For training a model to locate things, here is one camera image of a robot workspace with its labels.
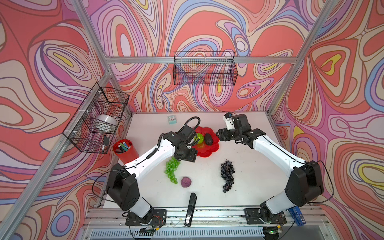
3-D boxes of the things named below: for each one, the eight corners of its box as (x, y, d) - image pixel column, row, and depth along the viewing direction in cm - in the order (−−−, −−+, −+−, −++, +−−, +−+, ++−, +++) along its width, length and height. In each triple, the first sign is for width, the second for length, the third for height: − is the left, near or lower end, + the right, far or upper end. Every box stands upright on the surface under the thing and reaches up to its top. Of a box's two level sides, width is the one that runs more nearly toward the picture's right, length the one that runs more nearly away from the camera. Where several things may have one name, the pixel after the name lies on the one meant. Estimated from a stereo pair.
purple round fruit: (181, 187, 84) (180, 184, 81) (181, 179, 87) (180, 176, 84) (191, 187, 84) (191, 184, 81) (191, 179, 87) (191, 176, 84)
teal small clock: (167, 124, 115) (167, 122, 114) (168, 117, 120) (168, 115, 118) (177, 124, 115) (176, 122, 114) (177, 117, 120) (177, 115, 118)
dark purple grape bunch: (223, 192, 83) (224, 189, 79) (219, 162, 94) (220, 159, 91) (236, 192, 83) (238, 189, 79) (231, 162, 94) (232, 159, 91)
